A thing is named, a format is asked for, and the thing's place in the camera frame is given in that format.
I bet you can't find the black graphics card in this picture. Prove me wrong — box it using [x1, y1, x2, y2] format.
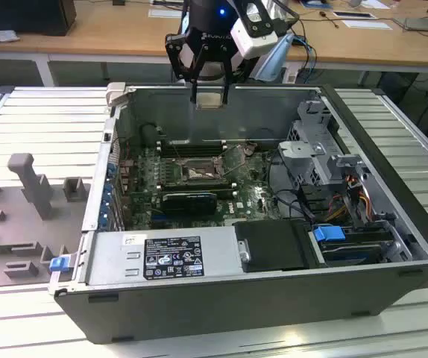
[160, 191, 218, 216]

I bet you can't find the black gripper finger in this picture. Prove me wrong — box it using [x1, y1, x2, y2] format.
[217, 41, 245, 105]
[165, 32, 208, 103]

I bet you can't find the coloured power wire bundle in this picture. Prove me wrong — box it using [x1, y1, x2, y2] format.
[325, 175, 375, 228]

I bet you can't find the green motherboard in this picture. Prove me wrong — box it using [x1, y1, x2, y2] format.
[119, 143, 286, 230]

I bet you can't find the wooden desk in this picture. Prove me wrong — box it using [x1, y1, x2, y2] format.
[0, 0, 428, 74]

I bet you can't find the small white box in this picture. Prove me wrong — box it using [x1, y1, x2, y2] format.
[283, 62, 300, 85]

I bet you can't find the black computer tower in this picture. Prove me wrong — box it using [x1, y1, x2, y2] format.
[0, 0, 77, 37]

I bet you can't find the silver CPU plate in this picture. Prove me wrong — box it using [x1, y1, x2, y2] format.
[195, 92, 224, 110]

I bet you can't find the pale blue teach pendant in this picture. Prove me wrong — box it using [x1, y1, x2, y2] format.
[253, 32, 296, 82]

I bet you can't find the blue case latch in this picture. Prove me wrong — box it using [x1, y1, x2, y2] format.
[49, 256, 69, 272]

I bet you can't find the white black-edged card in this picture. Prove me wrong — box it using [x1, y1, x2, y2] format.
[331, 10, 378, 20]

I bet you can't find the white paper sheet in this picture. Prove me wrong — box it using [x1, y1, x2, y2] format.
[148, 7, 185, 19]
[342, 18, 393, 31]

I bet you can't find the grey laptop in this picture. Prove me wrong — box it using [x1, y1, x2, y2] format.
[391, 15, 428, 37]

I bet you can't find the hard disk in blue carrier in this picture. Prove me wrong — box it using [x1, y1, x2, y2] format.
[310, 224, 396, 268]

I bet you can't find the light grey case latch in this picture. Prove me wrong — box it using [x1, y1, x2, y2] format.
[105, 82, 128, 111]

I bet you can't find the metal drive cage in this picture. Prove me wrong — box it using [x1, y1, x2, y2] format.
[276, 98, 374, 195]

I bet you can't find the black cylinder part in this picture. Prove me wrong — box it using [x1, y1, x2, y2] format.
[140, 124, 160, 148]

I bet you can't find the metal socket cover frame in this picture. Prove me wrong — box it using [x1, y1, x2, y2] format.
[216, 142, 257, 179]

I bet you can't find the black plastic bay cover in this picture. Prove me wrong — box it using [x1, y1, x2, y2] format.
[232, 219, 314, 273]

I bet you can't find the thin wire locking lever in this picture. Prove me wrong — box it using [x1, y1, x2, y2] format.
[219, 142, 239, 158]
[171, 142, 185, 166]

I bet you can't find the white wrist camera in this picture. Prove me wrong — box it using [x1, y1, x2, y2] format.
[230, 0, 286, 60]

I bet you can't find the grey parts rack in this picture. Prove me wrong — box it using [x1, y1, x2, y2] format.
[0, 152, 92, 288]

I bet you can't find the silver power supply unit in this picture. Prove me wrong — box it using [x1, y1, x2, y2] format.
[86, 227, 237, 286]

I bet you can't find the metal CPU socket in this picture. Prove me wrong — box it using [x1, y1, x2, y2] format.
[174, 156, 227, 183]

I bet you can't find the dark grey PC case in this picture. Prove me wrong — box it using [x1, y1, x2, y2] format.
[48, 81, 428, 346]

